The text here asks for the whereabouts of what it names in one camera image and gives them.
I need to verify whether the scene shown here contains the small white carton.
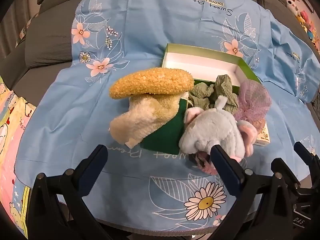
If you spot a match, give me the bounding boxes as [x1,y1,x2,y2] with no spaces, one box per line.
[252,121,270,147]

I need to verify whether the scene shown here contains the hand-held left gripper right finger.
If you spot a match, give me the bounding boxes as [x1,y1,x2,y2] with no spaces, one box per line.
[200,144,293,240]

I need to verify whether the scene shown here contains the green scrunchie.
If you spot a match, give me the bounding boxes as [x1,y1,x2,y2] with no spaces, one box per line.
[187,74,240,113]

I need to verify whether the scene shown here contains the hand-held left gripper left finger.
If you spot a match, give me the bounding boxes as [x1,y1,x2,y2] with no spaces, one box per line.
[26,144,118,240]

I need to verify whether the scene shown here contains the grey elephant plush toy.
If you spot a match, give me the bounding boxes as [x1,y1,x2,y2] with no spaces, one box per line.
[179,96,255,162]

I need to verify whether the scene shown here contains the green cardboard box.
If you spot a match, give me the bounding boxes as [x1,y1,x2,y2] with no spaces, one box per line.
[161,43,262,98]

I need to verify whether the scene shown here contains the pink fuzzy scrunchie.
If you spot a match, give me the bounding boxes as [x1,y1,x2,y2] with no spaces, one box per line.
[191,152,220,175]

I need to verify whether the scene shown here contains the blue floral sheet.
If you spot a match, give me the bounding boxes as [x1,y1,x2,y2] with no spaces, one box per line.
[14,0,320,233]

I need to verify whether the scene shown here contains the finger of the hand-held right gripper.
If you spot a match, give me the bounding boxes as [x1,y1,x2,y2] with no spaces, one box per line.
[294,142,320,180]
[271,158,301,193]

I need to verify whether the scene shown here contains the pile of colourful plush toys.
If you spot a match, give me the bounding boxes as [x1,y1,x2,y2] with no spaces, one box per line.
[282,0,320,53]

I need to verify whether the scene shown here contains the yellow mushroom plush toy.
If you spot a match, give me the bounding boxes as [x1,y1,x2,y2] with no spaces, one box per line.
[108,67,195,148]

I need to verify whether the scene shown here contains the purple mesh scrunchie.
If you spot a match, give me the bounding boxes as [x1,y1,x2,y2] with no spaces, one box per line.
[232,81,272,124]

